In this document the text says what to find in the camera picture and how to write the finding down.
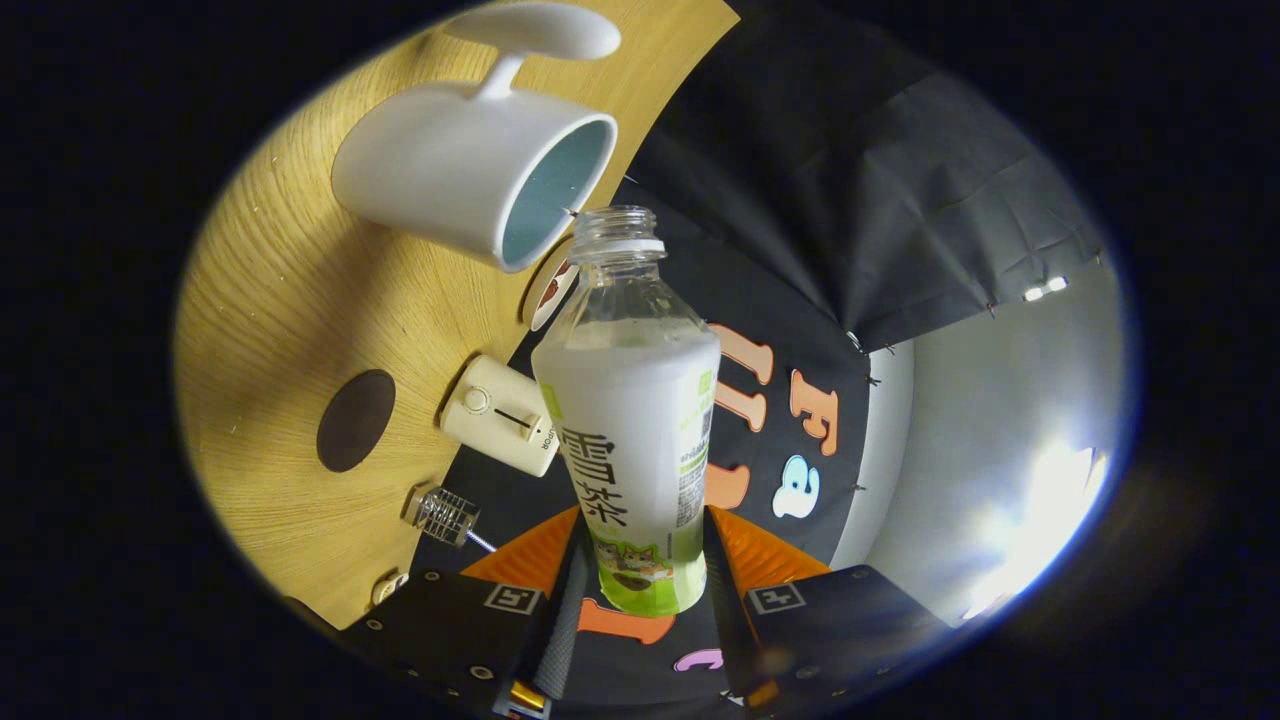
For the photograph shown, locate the cream white toaster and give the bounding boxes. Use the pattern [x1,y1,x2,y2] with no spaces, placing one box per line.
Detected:
[440,354,561,478]

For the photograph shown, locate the black backdrop cloth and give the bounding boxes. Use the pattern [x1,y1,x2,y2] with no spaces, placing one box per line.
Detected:
[410,0,1106,720]

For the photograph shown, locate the large ceiling light panel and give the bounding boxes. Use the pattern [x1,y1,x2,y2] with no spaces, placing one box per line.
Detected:
[960,445,1111,621]

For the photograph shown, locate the red dried fruit pieces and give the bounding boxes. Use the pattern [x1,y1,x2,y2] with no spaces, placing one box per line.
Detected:
[538,262,576,311]

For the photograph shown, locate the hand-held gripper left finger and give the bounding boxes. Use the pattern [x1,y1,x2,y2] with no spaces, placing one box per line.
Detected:
[340,505,591,719]

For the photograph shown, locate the juice bottle with white-green label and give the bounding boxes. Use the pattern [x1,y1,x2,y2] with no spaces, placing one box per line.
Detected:
[531,206,722,617]

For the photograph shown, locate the small white oval plate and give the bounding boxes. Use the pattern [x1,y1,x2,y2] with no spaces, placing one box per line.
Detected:
[520,250,581,333]

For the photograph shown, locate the wooden table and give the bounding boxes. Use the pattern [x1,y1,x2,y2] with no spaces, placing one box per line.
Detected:
[172,0,741,631]

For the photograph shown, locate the white cup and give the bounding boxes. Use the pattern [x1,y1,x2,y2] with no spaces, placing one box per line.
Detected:
[331,2,622,274]

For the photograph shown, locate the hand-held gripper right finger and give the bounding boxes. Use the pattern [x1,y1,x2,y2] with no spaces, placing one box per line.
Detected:
[703,505,951,717]

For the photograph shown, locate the wire mesh holder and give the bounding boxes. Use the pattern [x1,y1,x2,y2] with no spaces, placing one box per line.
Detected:
[403,485,482,548]

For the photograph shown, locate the dark brown round coaster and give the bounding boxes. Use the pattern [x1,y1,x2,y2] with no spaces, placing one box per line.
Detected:
[316,369,397,473]

